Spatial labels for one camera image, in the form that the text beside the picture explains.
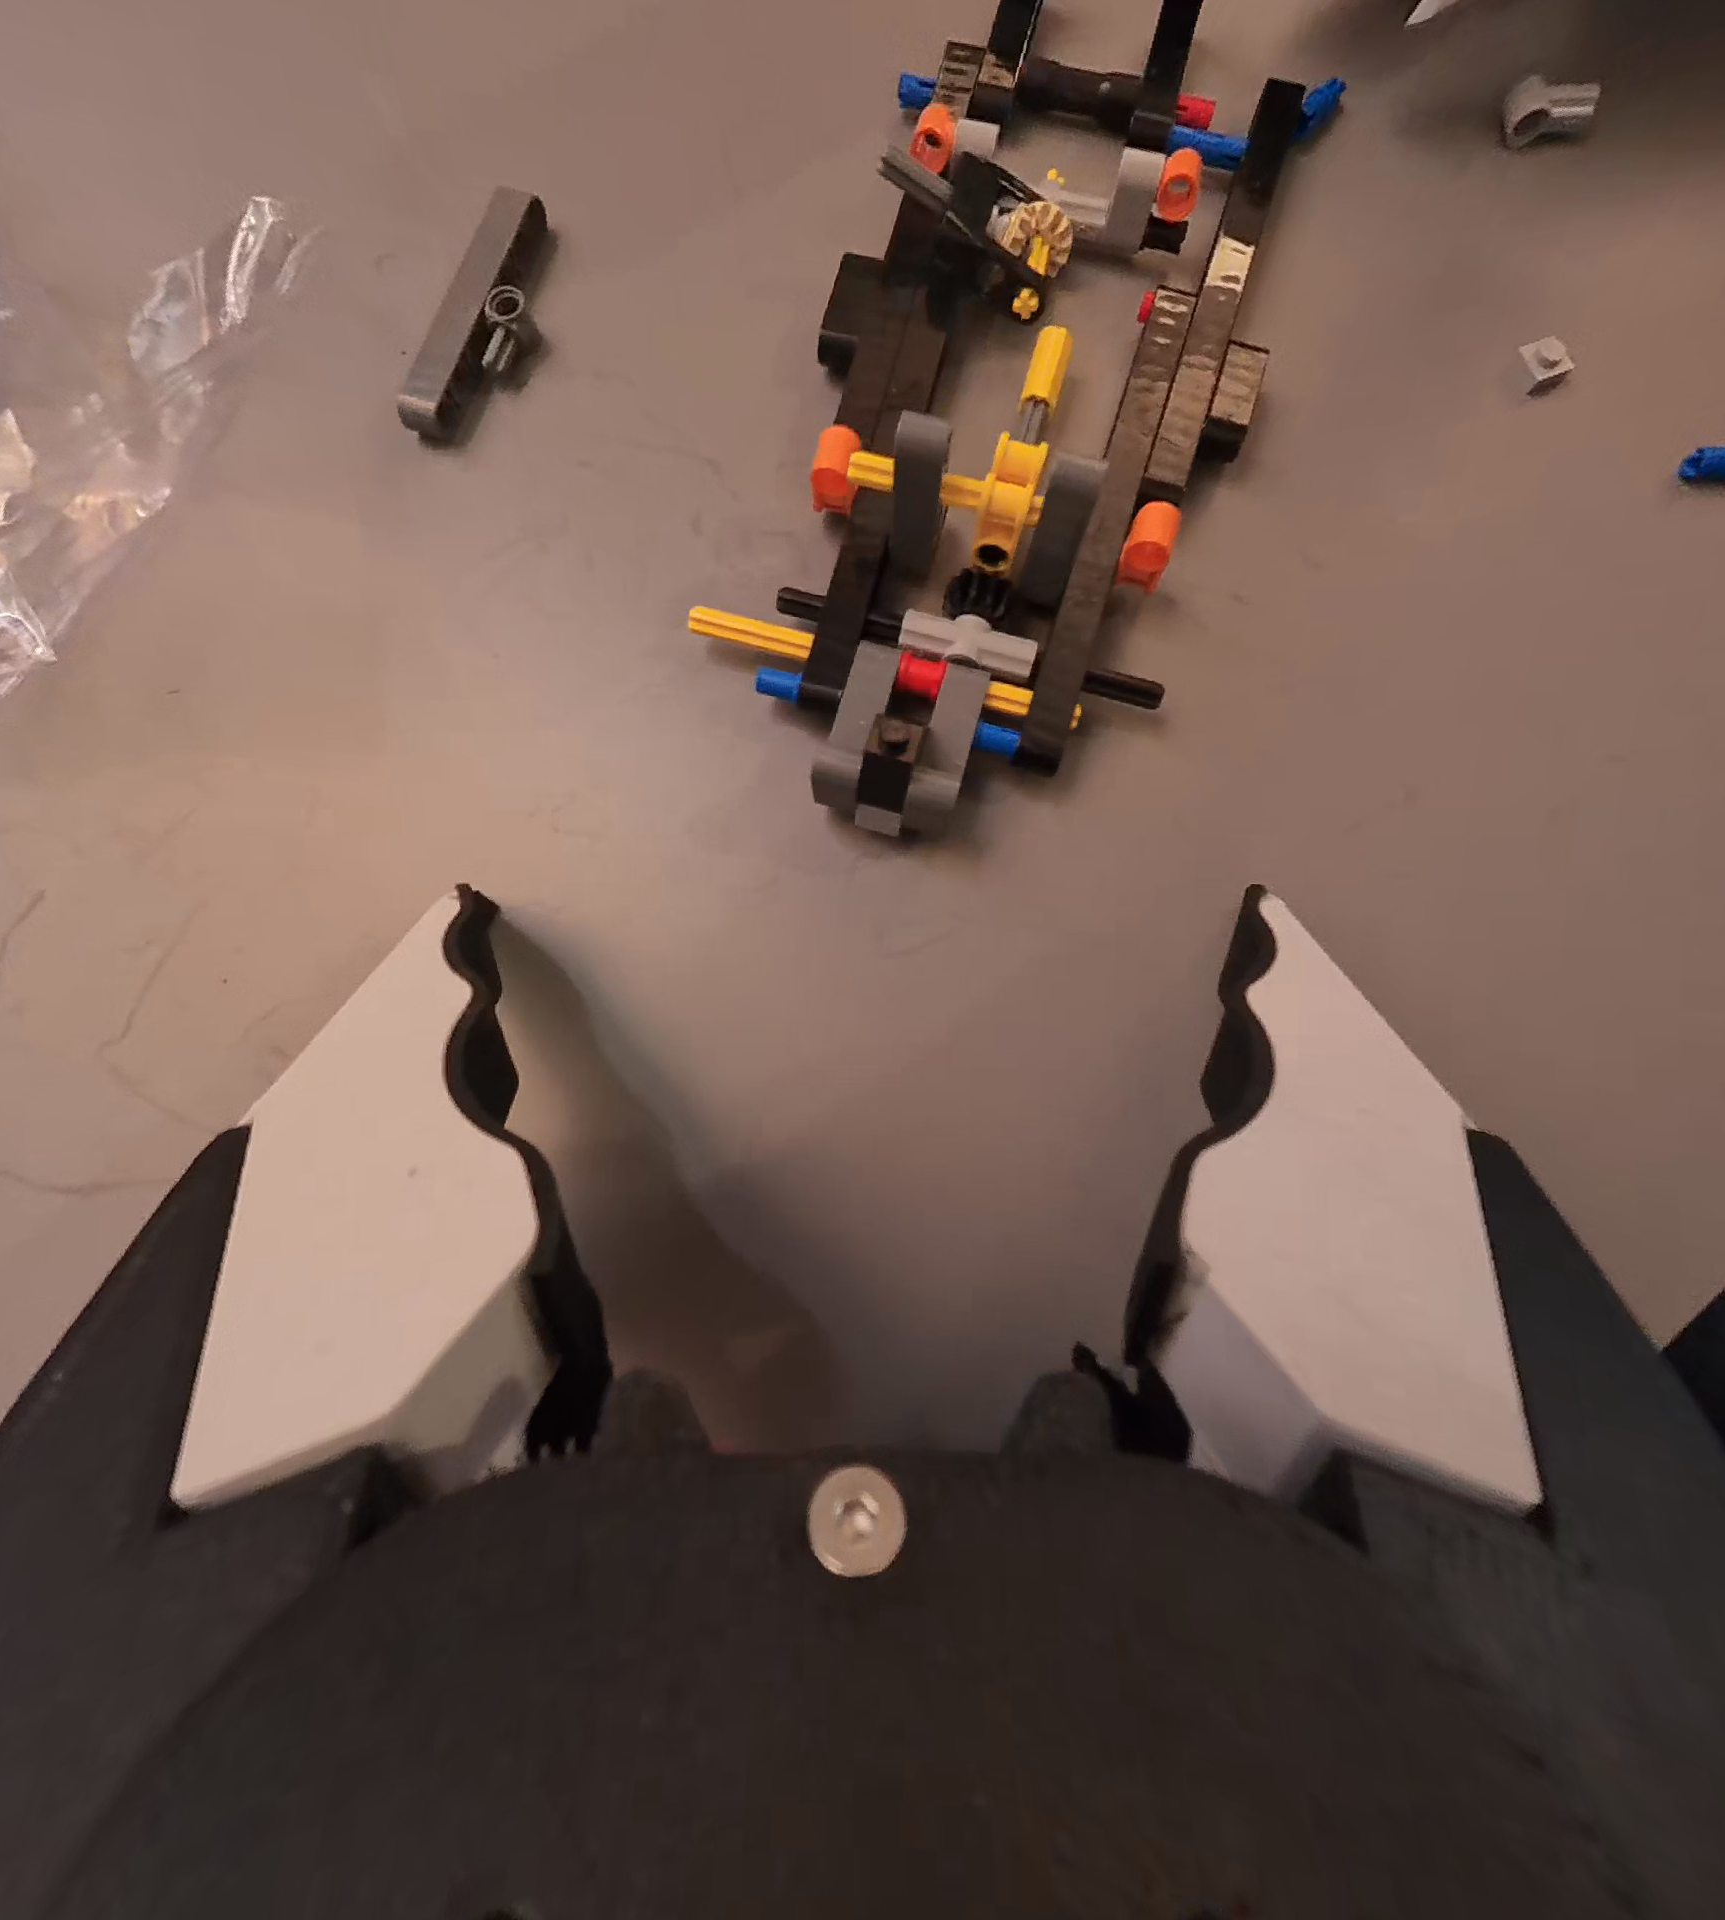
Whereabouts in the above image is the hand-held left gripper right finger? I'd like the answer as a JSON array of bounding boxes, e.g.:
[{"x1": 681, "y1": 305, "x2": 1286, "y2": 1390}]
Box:
[{"x1": 1077, "y1": 881, "x2": 1544, "y2": 1512}]

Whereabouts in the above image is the clear plastic bag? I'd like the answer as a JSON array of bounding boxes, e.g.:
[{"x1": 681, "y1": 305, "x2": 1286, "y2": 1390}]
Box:
[{"x1": 0, "y1": 188, "x2": 315, "y2": 758}]

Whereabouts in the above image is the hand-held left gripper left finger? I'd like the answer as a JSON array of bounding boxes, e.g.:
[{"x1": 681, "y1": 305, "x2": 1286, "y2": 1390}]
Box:
[{"x1": 169, "y1": 881, "x2": 611, "y2": 1512}]

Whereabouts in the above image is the black lego chassis assembly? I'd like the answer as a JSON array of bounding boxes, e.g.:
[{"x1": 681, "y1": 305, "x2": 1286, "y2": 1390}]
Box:
[{"x1": 687, "y1": 0, "x2": 1346, "y2": 844}]

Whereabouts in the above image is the dark grey lego beam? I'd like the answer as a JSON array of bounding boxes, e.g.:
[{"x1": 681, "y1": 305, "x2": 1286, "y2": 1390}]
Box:
[{"x1": 396, "y1": 186, "x2": 552, "y2": 443}]

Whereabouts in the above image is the grey lego connector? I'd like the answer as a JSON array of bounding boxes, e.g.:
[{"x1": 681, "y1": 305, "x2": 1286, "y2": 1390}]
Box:
[{"x1": 1499, "y1": 73, "x2": 1604, "y2": 150}]

